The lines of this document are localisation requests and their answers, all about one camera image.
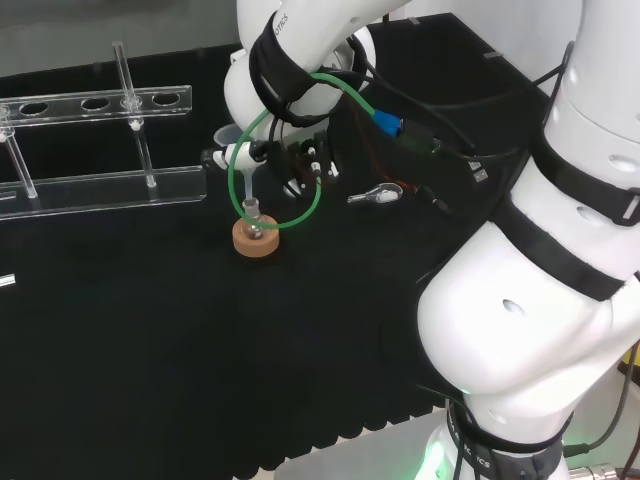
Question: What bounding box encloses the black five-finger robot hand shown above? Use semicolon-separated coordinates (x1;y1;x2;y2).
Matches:
201;119;344;199

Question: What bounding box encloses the clear plastic funnel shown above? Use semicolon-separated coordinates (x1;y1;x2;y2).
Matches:
213;124;259;206

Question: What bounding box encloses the clear round-bottom flask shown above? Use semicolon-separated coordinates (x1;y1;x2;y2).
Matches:
239;197;267;242

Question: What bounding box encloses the clear funnel stand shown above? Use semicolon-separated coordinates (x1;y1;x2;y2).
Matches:
0;40;208;221

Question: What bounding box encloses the black bench cloth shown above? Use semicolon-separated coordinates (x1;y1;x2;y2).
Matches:
0;12;566;480

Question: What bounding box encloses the green cable with blue plug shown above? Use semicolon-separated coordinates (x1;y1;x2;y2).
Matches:
226;71;404;231

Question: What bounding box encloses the thin orange cable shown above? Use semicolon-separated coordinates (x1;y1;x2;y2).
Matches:
349;99;422;194

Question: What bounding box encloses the brown cork ring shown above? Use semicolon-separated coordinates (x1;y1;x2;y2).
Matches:
231;214;281;259

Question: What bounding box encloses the black cable with green plug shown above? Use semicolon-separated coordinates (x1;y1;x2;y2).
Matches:
394;124;476;159

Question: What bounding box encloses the thin black cable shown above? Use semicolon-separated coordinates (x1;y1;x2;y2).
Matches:
563;344;640;457

